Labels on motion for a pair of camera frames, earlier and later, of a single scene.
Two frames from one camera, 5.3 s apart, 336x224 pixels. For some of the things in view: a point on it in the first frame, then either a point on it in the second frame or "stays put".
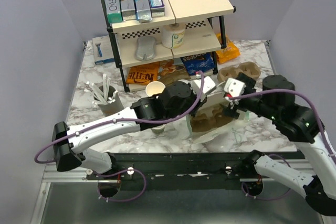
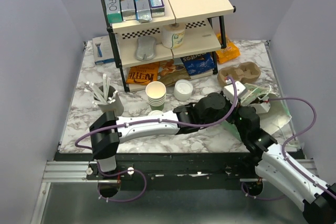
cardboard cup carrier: (247, 67) stays put
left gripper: (192, 93) to (227, 101)
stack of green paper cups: (154, 87) stays put
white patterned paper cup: (172, 35) stays put
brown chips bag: (168, 72) stays put
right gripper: (230, 109) to (254, 109)
